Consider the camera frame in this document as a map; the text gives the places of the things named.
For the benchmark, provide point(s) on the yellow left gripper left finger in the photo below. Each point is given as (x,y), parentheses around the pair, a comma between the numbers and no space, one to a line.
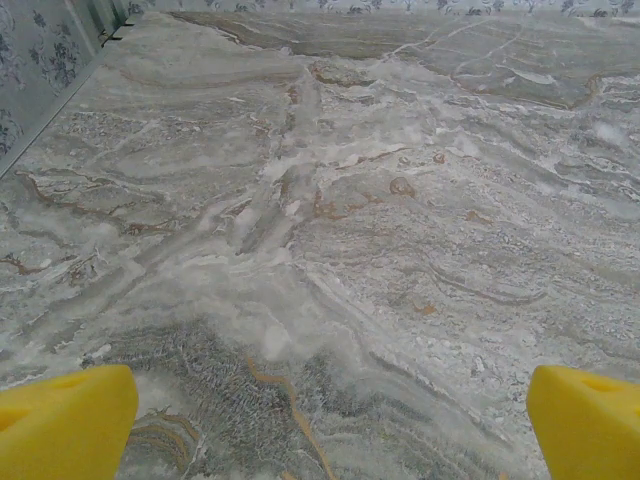
(60,425)

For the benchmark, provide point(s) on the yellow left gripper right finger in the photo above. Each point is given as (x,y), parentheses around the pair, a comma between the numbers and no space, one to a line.
(590,430)

